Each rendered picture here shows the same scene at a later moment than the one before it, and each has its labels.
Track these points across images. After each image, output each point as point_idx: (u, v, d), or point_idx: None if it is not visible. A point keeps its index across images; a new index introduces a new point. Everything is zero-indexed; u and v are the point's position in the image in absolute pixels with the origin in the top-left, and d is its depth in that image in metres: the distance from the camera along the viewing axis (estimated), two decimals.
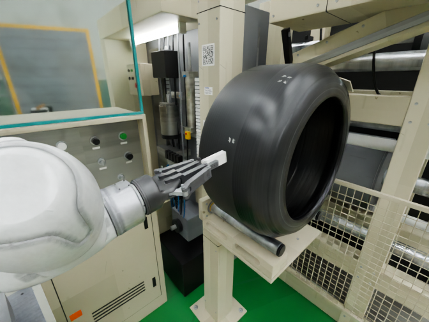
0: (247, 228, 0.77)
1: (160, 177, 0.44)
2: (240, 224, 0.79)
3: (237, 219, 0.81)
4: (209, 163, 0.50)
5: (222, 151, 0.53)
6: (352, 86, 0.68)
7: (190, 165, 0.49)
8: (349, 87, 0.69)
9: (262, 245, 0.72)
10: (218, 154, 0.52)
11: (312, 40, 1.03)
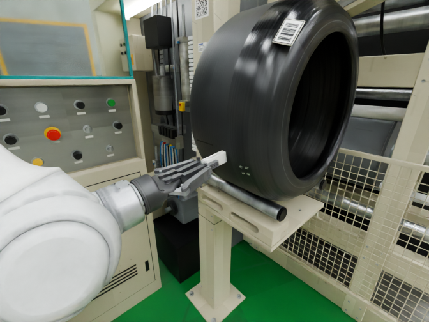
0: (244, 195, 0.69)
1: (160, 177, 0.44)
2: (237, 191, 0.71)
3: (233, 186, 0.73)
4: (209, 163, 0.50)
5: (222, 151, 0.53)
6: (298, 31, 0.41)
7: (190, 165, 0.49)
8: (295, 29, 0.41)
9: (261, 211, 0.65)
10: (218, 154, 0.52)
11: None
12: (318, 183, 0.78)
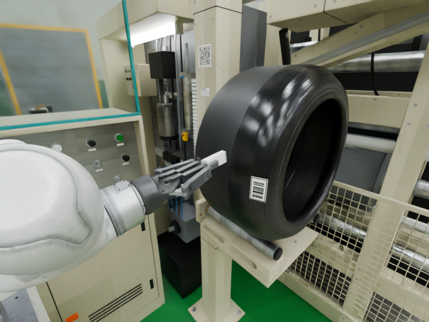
0: None
1: (160, 177, 0.44)
2: None
3: None
4: (209, 163, 0.50)
5: (222, 151, 0.53)
6: (265, 190, 0.49)
7: (190, 165, 0.49)
8: (263, 186, 0.49)
9: None
10: (218, 154, 0.52)
11: (310, 41, 1.03)
12: None
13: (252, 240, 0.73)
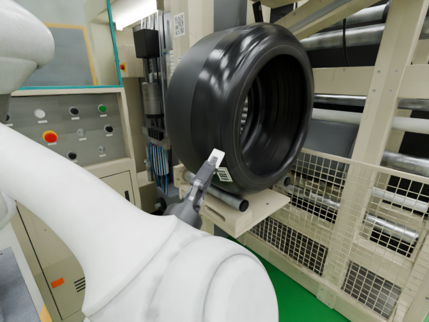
0: None
1: None
2: None
3: None
4: None
5: (212, 151, 0.55)
6: (228, 174, 0.60)
7: None
8: (225, 172, 0.60)
9: (234, 193, 0.77)
10: (210, 154, 0.53)
11: None
12: None
13: (223, 193, 0.77)
